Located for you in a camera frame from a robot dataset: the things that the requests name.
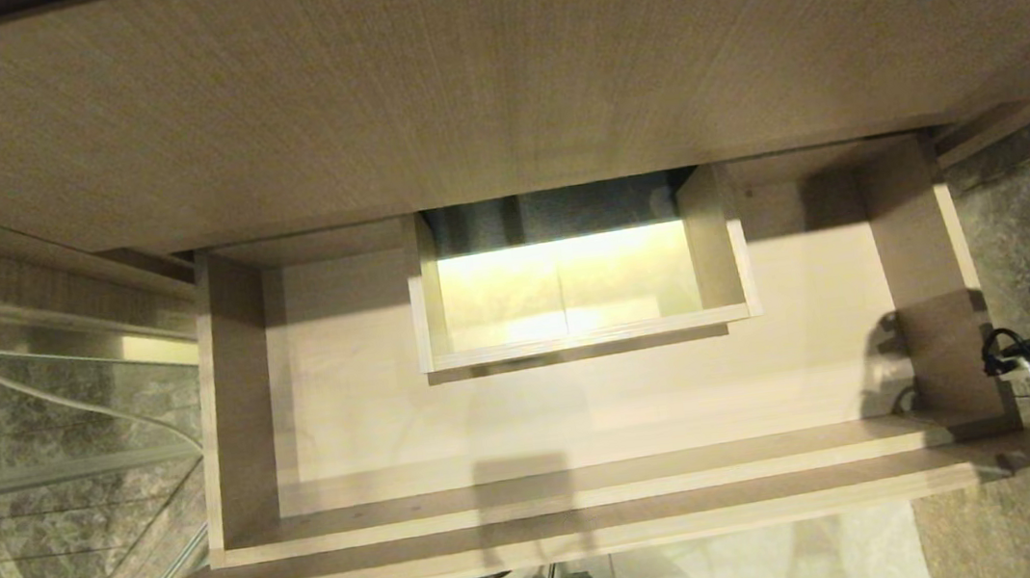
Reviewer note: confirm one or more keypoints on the beige wooden drawer front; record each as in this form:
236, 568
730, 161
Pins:
588, 416

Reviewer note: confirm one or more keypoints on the beige wooden vanity cabinet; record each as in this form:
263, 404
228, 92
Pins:
451, 64

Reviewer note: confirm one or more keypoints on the framed glass shower door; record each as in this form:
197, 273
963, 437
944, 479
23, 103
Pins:
19, 530

